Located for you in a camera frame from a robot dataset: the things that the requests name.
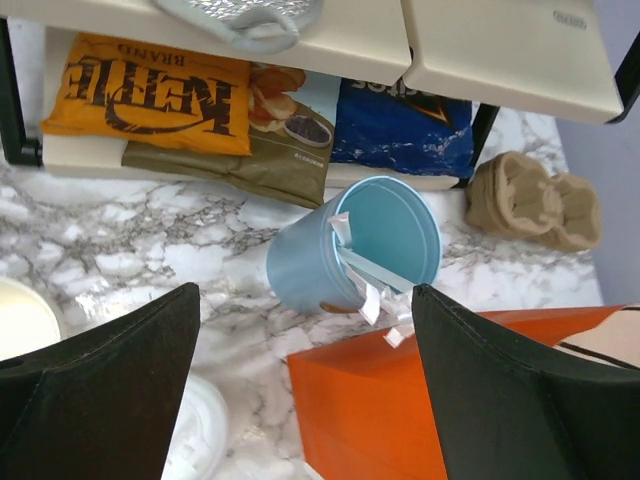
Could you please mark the brown pulp cup carrier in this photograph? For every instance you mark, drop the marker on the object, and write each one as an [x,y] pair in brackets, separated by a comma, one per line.
[514,197]

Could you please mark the orange paper bag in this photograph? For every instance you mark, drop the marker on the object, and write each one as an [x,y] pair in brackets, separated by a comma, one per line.
[363,408]

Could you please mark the silver grey sponge pouch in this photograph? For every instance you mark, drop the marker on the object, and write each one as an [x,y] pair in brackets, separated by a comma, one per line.
[258,27]

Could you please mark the orange kettle chips bag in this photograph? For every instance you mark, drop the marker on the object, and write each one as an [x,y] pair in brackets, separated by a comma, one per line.
[152,94]

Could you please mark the blue doritos bag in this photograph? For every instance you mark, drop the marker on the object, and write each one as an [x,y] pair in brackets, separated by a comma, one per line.
[403,129]

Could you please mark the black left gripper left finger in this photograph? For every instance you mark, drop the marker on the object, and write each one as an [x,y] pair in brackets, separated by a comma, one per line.
[102,404]

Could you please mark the white paper straw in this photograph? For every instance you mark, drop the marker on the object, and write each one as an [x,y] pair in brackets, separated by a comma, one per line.
[370,272]

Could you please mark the blue cylindrical sugar container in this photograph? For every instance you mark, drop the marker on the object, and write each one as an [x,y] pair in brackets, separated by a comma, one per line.
[381,219]

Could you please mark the brown cookie snack bag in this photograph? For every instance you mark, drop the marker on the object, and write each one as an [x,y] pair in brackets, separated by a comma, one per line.
[292,116]

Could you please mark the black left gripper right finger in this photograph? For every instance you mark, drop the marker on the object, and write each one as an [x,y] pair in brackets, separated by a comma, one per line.
[552,398]

